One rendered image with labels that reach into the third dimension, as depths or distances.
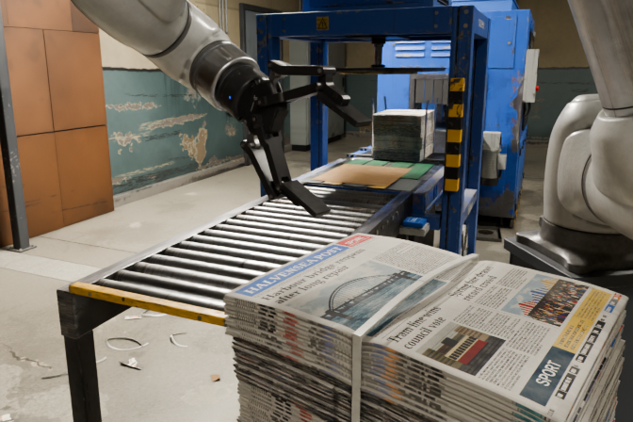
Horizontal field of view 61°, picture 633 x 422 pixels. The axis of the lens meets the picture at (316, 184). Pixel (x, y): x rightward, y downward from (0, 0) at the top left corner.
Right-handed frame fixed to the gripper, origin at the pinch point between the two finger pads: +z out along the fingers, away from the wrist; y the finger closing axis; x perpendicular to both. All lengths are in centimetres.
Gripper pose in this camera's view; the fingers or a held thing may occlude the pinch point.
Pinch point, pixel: (336, 166)
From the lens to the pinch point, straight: 66.8
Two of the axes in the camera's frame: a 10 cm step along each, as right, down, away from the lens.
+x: -6.6, 1.5, -7.4
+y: -3.5, 8.1, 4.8
